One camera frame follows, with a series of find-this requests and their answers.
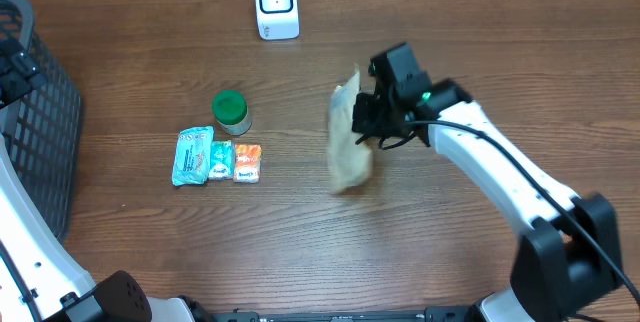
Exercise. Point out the large teal wipes pack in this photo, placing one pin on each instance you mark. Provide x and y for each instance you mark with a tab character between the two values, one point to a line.
192	156

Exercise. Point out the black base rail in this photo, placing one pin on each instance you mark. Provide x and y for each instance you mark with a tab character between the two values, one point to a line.
340	316

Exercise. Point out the green lid jar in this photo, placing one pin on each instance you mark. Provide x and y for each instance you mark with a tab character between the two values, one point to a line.
231	111

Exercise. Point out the orange tissue pack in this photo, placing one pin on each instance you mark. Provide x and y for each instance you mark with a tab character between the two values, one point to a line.
247	163

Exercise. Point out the teal tissue pack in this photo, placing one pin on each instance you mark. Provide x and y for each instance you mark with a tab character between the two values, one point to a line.
222	160

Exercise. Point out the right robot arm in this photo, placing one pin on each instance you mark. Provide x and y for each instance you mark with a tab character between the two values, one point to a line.
569	252

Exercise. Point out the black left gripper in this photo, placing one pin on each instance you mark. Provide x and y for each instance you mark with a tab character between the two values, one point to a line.
19	71

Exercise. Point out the dark grey plastic basket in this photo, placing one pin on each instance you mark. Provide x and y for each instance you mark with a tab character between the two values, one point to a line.
42	129

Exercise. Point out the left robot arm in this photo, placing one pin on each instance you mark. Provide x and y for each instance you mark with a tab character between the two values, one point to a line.
40	281

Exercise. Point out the white barcode scanner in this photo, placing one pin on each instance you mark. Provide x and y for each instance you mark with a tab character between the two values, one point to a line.
277	19

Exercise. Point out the beige plastic pouch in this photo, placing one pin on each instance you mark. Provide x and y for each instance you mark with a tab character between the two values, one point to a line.
349	164

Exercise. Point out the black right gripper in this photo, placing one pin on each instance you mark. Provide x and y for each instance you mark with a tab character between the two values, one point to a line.
366	126

